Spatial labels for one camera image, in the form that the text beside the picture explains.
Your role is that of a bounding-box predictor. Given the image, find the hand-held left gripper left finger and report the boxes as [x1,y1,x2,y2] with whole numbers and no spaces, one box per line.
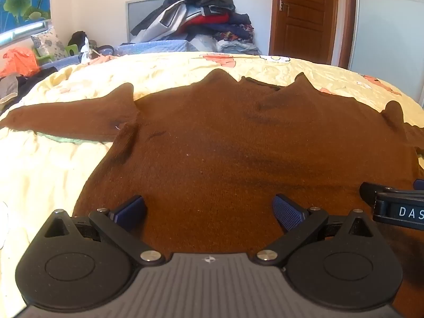
[44,195,165,266]

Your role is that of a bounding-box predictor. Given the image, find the dark and grey clothes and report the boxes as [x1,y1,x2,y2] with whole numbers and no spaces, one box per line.
[0,66,58,113]

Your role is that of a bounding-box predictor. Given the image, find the yellow floral quilt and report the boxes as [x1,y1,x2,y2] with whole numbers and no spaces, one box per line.
[0,51,424,318]

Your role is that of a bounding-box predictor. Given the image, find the brown wooden door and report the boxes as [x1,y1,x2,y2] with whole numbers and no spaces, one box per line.
[269,0,356,68]

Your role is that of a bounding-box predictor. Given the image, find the grey floral pillow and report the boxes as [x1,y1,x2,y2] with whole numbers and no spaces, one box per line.
[31,26,68,62]

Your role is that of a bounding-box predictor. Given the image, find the green plastic stool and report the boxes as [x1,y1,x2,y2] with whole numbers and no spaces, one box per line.
[33,44,80,65]

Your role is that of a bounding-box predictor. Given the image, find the pile of clothes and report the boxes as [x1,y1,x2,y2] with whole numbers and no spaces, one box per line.
[130,0,262,55]

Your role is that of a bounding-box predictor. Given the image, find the white wardrobe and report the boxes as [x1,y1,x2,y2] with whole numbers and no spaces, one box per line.
[348,0,424,107]

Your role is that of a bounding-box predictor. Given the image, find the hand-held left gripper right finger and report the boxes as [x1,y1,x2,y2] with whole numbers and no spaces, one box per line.
[253,194,376,266]

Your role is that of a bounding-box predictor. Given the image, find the white plastic bag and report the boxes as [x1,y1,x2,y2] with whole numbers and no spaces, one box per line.
[79,36,91,65]

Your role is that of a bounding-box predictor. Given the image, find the orange plastic bag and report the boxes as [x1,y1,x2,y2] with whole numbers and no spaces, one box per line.
[0,47,41,78]

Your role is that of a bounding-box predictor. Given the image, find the blue quilted blanket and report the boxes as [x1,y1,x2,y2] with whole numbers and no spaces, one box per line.
[50,40,199,70]

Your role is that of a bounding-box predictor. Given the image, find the white window frame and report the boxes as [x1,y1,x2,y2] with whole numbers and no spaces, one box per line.
[0,20,50,45]

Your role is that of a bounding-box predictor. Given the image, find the grey flat panel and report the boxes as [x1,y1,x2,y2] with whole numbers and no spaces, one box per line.
[126,0,168,43]

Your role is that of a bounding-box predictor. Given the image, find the brown knit sweater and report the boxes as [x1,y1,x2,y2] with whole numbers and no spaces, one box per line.
[0,69,424,318]

